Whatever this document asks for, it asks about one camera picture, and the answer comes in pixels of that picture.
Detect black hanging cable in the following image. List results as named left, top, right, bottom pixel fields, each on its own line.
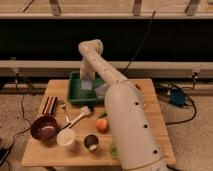
left=118, top=10, right=157, bottom=76

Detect wooden table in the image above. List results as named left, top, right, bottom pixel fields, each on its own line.
left=21, top=79, right=176, bottom=167

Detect black cable on right floor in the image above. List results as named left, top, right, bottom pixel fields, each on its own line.
left=156, top=83, right=198, bottom=126

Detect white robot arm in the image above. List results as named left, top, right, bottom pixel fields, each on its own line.
left=78, top=39, right=168, bottom=171

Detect grey folded cloth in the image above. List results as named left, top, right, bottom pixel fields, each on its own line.
left=95, top=83, right=108, bottom=98

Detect small dark round cup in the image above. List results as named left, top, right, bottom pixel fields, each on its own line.
left=84, top=135, right=99, bottom=151

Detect orange peach fruit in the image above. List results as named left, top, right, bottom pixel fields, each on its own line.
left=96, top=118, right=108, bottom=133

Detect white dish brush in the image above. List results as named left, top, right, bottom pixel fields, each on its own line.
left=62, top=105, right=94, bottom=129

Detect dark red bowl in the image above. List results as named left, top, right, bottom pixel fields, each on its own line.
left=30, top=116, right=58, bottom=141

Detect blue grey sponge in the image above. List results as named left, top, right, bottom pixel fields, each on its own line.
left=81, top=80, right=92, bottom=91

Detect black cable on floor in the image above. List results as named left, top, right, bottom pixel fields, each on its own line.
left=0, top=74, right=34, bottom=168
left=156, top=83, right=198, bottom=126

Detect green plastic tray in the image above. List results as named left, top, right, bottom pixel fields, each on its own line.
left=67, top=72, right=104, bottom=105

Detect striped brown block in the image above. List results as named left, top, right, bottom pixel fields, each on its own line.
left=42, top=96, right=57, bottom=115

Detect metal spoon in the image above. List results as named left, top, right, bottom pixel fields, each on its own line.
left=59, top=104, right=70, bottom=123

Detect green cup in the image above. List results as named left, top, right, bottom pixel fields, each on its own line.
left=109, top=143, right=118, bottom=159

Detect white cup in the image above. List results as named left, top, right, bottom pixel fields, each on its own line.
left=57, top=128, right=76, bottom=150

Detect black cable on left floor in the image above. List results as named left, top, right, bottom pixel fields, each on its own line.
left=0, top=74, right=34, bottom=168

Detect green pepper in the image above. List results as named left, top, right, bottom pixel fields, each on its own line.
left=98, top=112, right=107, bottom=118

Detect blue power adapter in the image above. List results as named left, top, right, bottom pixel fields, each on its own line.
left=170, top=90, right=185, bottom=107

